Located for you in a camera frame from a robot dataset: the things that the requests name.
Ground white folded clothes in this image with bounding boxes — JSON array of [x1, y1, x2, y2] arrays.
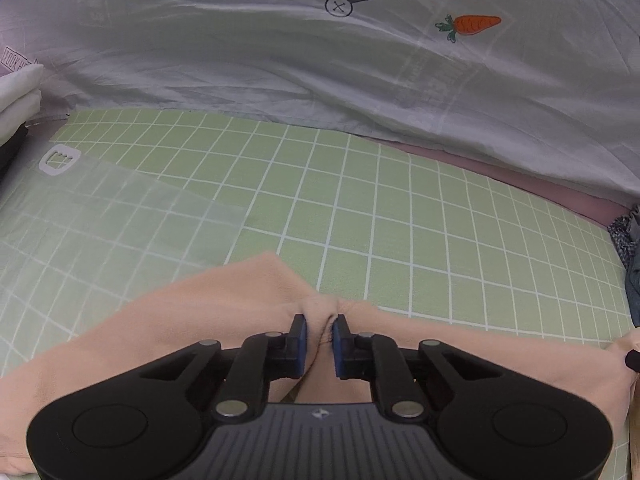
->
[[0, 62, 45, 136]]

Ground green grid mat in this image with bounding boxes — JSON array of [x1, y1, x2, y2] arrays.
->
[[0, 109, 633, 480]]

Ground black folded garment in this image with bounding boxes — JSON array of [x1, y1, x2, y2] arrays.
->
[[0, 122, 30, 183]]

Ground grey carrot print sheet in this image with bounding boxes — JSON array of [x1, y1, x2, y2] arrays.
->
[[0, 0, 640, 207]]

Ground blue denim jeans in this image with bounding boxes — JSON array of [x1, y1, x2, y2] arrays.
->
[[622, 254, 640, 327]]

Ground blue plaid shirt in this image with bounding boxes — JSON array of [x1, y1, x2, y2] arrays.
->
[[607, 204, 640, 263]]

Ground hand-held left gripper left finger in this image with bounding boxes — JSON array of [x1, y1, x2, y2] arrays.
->
[[136, 314, 308, 419]]

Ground pink cloth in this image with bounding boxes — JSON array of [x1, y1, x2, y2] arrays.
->
[[360, 135, 631, 223]]

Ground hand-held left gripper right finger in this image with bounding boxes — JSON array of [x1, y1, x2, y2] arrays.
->
[[331, 314, 503, 420]]

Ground beige pants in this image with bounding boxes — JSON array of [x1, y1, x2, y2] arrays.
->
[[0, 251, 640, 480]]

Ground translucent plastic sheet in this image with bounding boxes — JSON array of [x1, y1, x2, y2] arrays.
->
[[0, 144, 251, 376]]

